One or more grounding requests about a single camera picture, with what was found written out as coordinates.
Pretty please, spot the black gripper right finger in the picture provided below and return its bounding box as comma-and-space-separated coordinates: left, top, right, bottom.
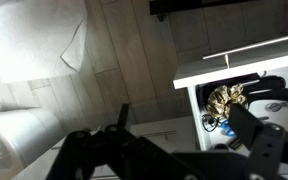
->
228, 103, 288, 180

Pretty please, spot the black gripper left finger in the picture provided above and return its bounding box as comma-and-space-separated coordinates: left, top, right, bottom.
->
45, 103, 185, 180

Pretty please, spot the black hair straightener comb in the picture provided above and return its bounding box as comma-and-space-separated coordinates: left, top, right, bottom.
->
243, 75, 288, 104

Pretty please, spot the gold patterned scrunchie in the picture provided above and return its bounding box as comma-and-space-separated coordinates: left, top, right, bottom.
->
205, 83, 248, 120

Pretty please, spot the white toilet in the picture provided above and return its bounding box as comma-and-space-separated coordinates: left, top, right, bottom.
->
0, 107, 65, 180

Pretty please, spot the black fabric pouch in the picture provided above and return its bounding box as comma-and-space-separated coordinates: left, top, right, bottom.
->
195, 84, 218, 111

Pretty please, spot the white bath mat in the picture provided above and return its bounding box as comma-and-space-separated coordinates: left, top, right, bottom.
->
0, 0, 89, 84

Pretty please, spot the black coiled cable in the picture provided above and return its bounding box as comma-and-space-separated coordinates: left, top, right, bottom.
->
201, 113, 220, 133

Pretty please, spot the white vanity drawer with handle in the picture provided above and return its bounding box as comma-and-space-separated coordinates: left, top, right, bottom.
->
173, 32, 288, 176

